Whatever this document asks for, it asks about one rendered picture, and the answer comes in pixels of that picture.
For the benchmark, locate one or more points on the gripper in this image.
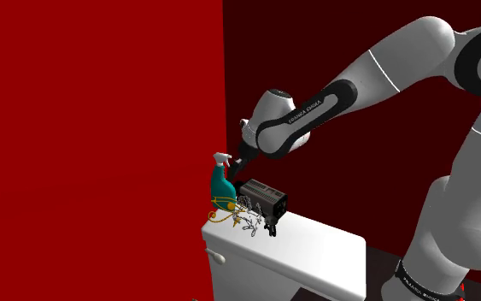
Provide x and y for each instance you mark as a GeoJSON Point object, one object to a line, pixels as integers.
{"type": "Point", "coordinates": [248, 152]}

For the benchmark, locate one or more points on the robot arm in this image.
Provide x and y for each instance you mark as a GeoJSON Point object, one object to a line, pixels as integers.
{"type": "Point", "coordinates": [394, 69]}

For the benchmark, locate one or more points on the teal spray bottle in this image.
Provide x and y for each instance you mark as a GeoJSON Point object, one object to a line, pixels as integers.
{"type": "Point", "coordinates": [222, 187]}

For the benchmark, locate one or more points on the small black figure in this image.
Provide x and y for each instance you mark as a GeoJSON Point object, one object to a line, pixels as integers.
{"type": "Point", "coordinates": [271, 225]}

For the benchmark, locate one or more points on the black and grey box appliance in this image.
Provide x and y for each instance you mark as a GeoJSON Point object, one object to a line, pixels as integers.
{"type": "Point", "coordinates": [265, 196]}

